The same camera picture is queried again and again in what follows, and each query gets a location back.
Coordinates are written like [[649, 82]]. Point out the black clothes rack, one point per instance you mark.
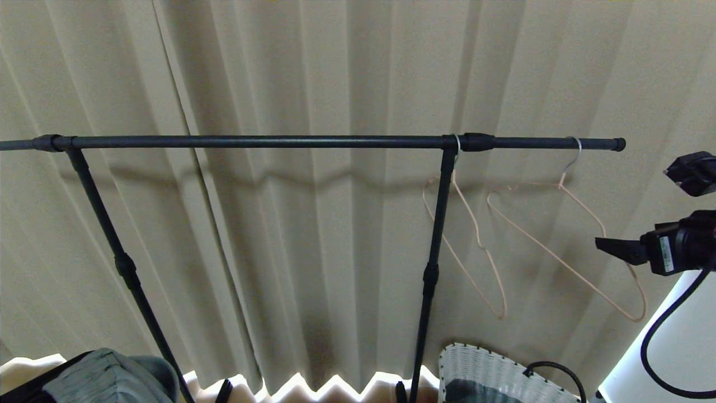
[[268, 141]]

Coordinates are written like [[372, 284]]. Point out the white laundry basket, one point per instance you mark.
[[492, 364]]

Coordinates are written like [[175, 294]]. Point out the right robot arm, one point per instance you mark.
[[671, 358]]

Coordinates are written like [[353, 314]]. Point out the pink clothes hanger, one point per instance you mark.
[[582, 207], [477, 235]]

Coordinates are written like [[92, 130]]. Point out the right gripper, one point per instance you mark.
[[688, 246]]

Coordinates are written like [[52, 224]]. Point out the dark grey garment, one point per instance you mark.
[[470, 392]]

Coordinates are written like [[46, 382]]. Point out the pale grey shorts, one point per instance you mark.
[[100, 378]]

